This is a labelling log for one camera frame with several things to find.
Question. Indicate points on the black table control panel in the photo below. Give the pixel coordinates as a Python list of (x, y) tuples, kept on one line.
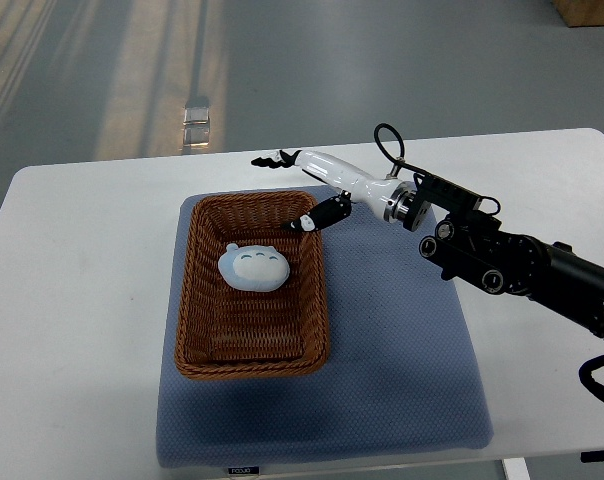
[(592, 456)]

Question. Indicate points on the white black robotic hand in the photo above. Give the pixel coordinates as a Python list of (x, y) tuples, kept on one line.
[(388, 199)]

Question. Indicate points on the metal floor plate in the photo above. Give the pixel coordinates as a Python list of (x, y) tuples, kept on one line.
[(196, 123)]

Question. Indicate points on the blue quilted mat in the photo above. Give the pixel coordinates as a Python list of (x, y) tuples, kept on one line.
[(401, 376)]

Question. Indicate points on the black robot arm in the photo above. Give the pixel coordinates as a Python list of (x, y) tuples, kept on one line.
[(470, 244)]

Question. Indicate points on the blue white plush toy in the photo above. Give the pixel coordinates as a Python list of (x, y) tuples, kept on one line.
[(253, 268)]

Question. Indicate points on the white table leg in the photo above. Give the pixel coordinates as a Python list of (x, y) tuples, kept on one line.
[(515, 469)]

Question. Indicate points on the cardboard box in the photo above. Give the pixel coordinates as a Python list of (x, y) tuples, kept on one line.
[(581, 13)]

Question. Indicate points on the brown wicker basket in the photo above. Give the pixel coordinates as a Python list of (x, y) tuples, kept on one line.
[(253, 299)]

